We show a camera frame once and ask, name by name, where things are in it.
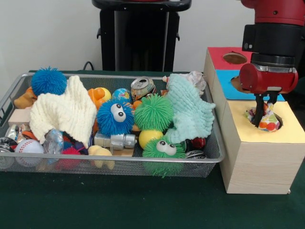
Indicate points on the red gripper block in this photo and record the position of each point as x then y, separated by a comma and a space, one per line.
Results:
267, 80

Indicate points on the colourful patterned cloth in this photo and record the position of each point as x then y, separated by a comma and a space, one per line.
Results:
269, 121

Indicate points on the mint knitted cloth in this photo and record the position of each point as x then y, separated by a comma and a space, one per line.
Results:
190, 112

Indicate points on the cream knitted cloth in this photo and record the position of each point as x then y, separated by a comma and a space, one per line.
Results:
64, 112

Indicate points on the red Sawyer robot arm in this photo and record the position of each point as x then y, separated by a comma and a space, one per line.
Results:
276, 28

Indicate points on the wooden box with three holes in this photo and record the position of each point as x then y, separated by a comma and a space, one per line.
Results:
262, 167

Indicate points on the shallow grey mesh bin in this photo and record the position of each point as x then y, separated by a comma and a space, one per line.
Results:
209, 162

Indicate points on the dark green table cloth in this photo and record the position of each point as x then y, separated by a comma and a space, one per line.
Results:
299, 105
143, 202

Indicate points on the white crumpled paper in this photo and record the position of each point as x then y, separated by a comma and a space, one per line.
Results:
196, 78

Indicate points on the green spiky googly-eyed ball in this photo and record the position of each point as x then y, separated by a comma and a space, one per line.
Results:
159, 156

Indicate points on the yellow ball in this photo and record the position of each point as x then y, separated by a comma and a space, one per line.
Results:
149, 138

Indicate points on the crushed silver can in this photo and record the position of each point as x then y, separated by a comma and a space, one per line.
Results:
143, 87

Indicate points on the globe print ball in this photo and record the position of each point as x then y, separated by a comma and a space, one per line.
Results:
121, 95

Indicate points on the blue spiky googly-eyed ball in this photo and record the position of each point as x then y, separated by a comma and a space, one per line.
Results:
48, 81
109, 121

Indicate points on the white baseball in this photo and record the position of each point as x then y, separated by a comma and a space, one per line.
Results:
28, 149

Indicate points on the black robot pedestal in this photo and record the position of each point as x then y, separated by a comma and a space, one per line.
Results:
107, 35

